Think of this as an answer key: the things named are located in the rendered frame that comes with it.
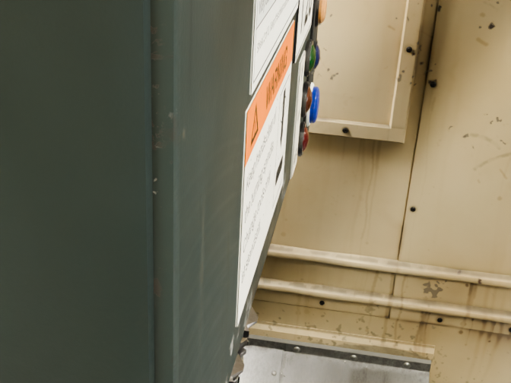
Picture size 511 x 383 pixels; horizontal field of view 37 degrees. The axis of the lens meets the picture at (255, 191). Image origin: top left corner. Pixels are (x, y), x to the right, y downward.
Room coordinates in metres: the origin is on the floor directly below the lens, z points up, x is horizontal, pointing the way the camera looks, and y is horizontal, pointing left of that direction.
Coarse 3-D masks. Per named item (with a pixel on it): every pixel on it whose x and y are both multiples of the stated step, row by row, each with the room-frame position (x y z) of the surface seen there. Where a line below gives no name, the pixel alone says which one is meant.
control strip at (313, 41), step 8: (312, 16) 0.57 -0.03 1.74; (312, 24) 0.57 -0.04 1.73; (312, 32) 0.57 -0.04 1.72; (312, 40) 0.57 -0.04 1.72; (304, 72) 0.53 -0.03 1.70; (312, 72) 0.58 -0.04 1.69; (312, 80) 0.60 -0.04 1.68; (304, 88) 0.53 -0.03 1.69; (312, 88) 0.58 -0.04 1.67; (304, 96) 0.53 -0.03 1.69; (304, 104) 0.53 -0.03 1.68; (304, 112) 0.53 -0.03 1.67; (304, 120) 0.57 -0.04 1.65; (304, 128) 0.54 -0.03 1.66
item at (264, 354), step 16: (256, 336) 1.30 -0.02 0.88; (256, 352) 1.29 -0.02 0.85; (272, 352) 1.29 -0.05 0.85; (288, 352) 1.29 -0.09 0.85; (304, 352) 1.29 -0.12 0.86; (320, 352) 1.28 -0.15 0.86; (336, 352) 1.28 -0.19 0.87; (352, 352) 1.27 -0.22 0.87; (368, 352) 1.27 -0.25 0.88; (256, 368) 1.26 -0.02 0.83; (272, 368) 1.26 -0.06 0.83; (288, 368) 1.26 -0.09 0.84; (304, 368) 1.26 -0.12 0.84; (320, 368) 1.26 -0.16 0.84; (336, 368) 1.26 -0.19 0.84; (352, 368) 1.26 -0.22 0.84; (368, 368) 1.26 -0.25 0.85; (384, 368) 1.26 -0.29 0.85; (400, 368) 1.26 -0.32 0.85; (416, 368) 1.25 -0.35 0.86
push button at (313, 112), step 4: (316, 88) 0.59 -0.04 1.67; (312, 92) 0.58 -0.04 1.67; (316, 92) 0.58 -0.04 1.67; (316, 96) 0.58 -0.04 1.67; (312, 100) 0.58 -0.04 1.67; (316, 100) 0.58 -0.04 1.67; (312, 104) 0.57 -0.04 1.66; (316, 104) 0.58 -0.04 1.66; (312, 108) 0.57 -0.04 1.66; (316, 108) 0.58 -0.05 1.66; (312, 112) 0.57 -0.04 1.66; (316, 112) 0.58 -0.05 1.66; (312, 116) 0.57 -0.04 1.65; (316, 116) 0.58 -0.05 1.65; (312, 120) 0.58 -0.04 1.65
